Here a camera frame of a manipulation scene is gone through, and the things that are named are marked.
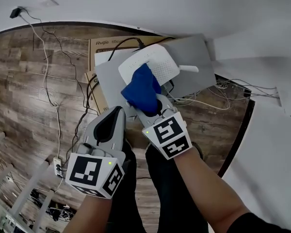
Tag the grey flat panel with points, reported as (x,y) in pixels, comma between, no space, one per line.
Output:
(191,57)

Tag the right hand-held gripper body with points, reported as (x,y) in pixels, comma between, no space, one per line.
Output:
(169,135)

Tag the person's leg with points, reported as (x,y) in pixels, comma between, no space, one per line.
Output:
(169,198)
(126,203)

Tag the white router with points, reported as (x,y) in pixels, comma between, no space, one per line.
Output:
(155,57)

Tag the blue cloth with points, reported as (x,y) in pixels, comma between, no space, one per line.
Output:
(140,88)

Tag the white power strip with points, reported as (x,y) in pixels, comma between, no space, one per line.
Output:
(57,167)

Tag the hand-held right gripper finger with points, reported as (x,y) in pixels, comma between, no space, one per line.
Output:
(143,118)
(168,105)

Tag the printed brown cardboard box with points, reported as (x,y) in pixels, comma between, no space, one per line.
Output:
(93,57)

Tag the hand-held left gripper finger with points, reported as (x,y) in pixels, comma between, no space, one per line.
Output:
(117,139)
(91,132)

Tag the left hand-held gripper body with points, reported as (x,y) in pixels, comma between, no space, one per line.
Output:
(87,171)

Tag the person's black shirt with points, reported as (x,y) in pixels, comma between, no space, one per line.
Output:
(257,223)

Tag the person's right forearm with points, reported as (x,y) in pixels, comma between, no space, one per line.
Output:
(203,190)

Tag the person's left leg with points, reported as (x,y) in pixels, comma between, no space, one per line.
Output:
(126,203)

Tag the white flat box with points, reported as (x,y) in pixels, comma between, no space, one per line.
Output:
(104,58)

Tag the person's left forearm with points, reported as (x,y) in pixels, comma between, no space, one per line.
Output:
(92,215)

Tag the white wall socket plate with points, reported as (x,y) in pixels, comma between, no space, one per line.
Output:
(49,3)

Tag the plain brown cardboard box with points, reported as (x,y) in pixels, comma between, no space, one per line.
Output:
(97,98)

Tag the person's right leg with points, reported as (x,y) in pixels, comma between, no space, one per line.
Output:
(169,198)

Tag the white table frame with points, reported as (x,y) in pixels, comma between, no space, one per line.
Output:
(26,193)

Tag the black plug-in charger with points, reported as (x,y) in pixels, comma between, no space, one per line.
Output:
(15,12)

